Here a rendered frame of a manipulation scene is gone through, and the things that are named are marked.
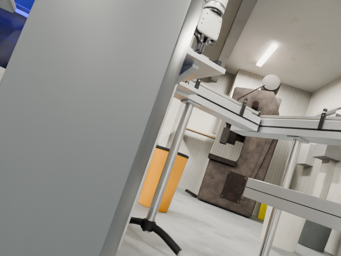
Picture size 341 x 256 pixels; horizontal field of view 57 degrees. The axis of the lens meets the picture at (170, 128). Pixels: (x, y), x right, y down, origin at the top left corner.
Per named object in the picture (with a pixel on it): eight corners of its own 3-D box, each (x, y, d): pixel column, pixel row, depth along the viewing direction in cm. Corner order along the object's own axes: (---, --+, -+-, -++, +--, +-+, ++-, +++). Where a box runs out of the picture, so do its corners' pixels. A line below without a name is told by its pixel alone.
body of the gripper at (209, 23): (217, 20, 129) (208, 44, 128) (198, 7, 125) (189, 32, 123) (228, 15, 123) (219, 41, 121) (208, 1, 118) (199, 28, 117)
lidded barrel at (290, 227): (286, 246, 393) (300, 200, 400) (306, 258, 344) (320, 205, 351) (250, 233, 391) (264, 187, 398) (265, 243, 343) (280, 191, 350)
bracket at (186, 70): (147, 97, 150) (156, 72, 152) (152, 99, 151) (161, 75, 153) (182, 94, 120) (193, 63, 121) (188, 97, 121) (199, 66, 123)
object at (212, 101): (168, 88, 165) (178, 61, 167) (156, 89, 179) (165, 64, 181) (259, 131, 196) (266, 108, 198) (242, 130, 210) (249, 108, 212)
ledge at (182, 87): (166, 86, 170) (167, 82, 170) (185, 95, 176) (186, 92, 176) (179, 84, 158) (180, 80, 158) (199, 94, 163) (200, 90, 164)
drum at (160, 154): (169, 216, 303) (189, 155, 310) (132, 202, 306) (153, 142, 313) (170, 211, 341) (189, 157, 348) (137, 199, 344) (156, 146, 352)
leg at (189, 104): (136, 226, 174) (180, 99, 183) (149, 230, 178) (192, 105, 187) (142, 232, 166) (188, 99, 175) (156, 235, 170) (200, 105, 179)
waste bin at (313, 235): (335, 257, 451) (347, 210, 460) (297, 244, 454) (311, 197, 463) (316, 247, 509) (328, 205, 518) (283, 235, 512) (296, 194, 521)
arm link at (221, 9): (217, 16, 130) (215, 22, 129) (200, 4, 126) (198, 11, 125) (230, 9, 122) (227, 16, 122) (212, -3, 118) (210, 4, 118)
